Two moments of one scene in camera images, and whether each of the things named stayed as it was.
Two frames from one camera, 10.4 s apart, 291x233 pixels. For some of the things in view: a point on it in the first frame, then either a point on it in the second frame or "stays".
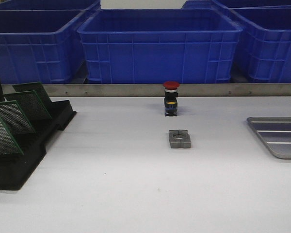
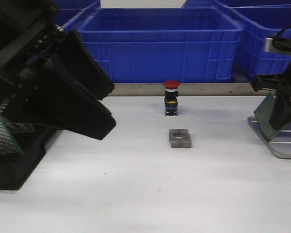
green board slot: [13, 115] -> [263, 113]
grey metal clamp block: [179, 139] stays
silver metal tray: [282, 134] stays
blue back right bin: [246, 4] stays
